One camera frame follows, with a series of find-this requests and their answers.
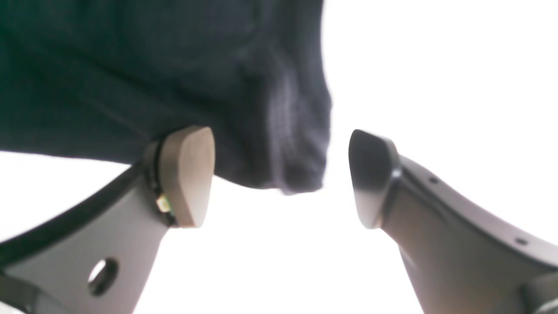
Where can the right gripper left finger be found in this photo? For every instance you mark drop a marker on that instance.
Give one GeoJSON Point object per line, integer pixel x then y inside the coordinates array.
{"type": "Point", "coordinates": [96, 257]}

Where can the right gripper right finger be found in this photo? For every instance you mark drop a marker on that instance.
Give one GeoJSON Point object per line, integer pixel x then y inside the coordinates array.
{"type": "Point", "coordinates": [460, 258]}

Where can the black T-shirt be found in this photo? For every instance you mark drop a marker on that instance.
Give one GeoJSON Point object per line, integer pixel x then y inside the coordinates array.
{"type": "Point", "coordinates": [102, 79]}

